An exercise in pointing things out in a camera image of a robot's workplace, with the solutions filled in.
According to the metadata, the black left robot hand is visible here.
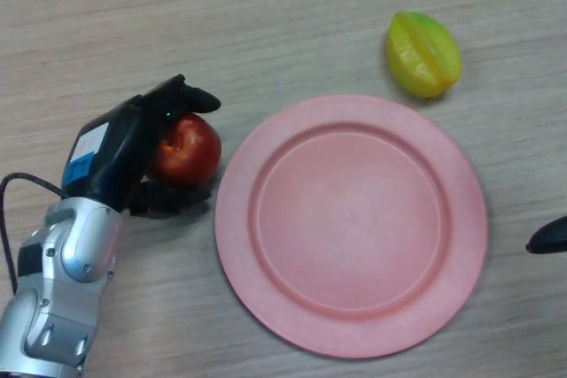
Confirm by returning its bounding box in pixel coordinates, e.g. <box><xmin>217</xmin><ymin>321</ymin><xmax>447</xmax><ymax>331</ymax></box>
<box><xmin>60</xmin><ymin>73</ymin><xmax>221</xmax><ymax>220</ymax></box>

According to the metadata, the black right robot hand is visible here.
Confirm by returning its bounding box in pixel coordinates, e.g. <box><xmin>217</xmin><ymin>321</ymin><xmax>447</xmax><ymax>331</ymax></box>
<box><xmin>525</xmin><ymin>216</ymin><xmax>567</xmax><ymax>255</ymax></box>

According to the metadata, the red apple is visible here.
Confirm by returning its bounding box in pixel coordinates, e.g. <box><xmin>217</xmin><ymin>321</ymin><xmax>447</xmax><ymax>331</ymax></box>
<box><xmin>150</xmin><ymin>112</ymin><xmax>222</xmax><ymax>189</ymax></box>

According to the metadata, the pink round plate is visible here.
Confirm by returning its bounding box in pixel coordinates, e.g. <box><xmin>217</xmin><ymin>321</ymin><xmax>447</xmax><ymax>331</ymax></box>
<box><xmin>214</xmin><ymin>94</ymin><xmax>489</xmax><ymax>359</ymax></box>

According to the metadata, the yellow green starfruit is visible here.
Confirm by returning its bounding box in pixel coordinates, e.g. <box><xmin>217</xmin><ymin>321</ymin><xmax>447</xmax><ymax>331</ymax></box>
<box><xmin>385</xmin><ymin>11</ymin><xmax>463</xmax><ymax>99</ymax></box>

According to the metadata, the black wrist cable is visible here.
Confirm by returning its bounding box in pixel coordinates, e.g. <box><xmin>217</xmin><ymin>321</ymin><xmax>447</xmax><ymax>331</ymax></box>
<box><xmin>0</xmin><ymin>173</ymin><xmax>67</xmax><ymax>297</ymax></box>

